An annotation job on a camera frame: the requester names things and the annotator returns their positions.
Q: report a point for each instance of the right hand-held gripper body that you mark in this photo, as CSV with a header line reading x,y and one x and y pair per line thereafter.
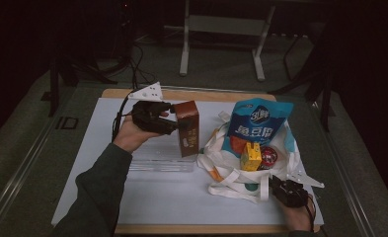
x,y
293,196

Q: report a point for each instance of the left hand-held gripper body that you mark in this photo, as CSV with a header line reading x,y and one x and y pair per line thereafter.
x,y
147,117

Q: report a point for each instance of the brown drink carton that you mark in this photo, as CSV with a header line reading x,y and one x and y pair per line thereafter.
x,y
189,131

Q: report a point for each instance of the red round can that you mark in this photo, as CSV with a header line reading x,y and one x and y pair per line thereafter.
x,y
269,157

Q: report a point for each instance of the clear plastic container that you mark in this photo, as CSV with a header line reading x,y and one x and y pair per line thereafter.
x,y
162,162

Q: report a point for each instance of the yellow drink carton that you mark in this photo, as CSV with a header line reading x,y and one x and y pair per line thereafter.
x,y
250,158

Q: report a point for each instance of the white printed tote bag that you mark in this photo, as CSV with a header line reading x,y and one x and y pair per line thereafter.
x,y
227,171

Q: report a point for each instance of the blue snack bag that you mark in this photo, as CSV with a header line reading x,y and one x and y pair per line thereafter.
x,y
257,128

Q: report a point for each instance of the person's right hand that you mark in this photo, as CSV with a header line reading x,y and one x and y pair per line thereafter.
x,y
298,219

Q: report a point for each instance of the person's left hand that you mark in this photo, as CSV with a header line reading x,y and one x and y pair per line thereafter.
x,y
129,136

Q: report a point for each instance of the white table mat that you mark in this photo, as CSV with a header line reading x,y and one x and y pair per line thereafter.
x,y
181,204

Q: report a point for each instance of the black tripod stand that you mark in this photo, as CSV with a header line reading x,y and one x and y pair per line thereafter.
x,y
54,85

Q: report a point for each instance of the white metal stand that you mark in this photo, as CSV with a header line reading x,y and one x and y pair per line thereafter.
x,y
226,25

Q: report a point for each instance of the metal floor rail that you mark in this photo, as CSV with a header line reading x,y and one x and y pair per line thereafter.
x,y
20,171
346,184

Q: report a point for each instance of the black metal frame stand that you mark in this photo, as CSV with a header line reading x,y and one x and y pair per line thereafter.
x,y
326,98

